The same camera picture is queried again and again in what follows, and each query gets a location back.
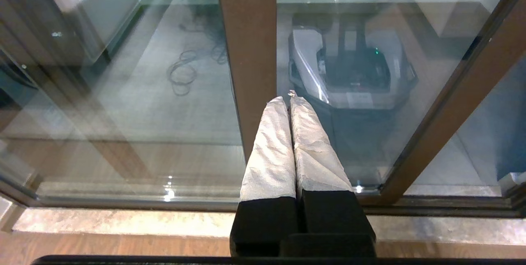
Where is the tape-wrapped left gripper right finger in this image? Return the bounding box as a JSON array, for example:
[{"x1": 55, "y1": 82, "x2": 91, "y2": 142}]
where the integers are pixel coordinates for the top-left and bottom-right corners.
[{"x1": 290, "y1": 94, "x2": 376, "y2": 236}]

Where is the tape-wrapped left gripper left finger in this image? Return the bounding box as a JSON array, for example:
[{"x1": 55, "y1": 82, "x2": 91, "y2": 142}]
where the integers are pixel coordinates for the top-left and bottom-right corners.
[{"x1": 230, "y1": 97, "x2": 299, "y2": 257}]

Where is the front-load washing machine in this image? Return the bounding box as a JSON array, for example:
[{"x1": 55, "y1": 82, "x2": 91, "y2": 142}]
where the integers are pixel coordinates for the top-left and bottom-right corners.
[{"x1": 0, "y1": 0, "x2": 144, "y2": 101}]

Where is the fixed glass door brown frame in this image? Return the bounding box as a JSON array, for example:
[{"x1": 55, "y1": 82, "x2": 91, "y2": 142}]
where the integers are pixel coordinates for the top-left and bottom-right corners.
[{"x1": 0, "y1": 0, "x2": 280, "y2": 212}]

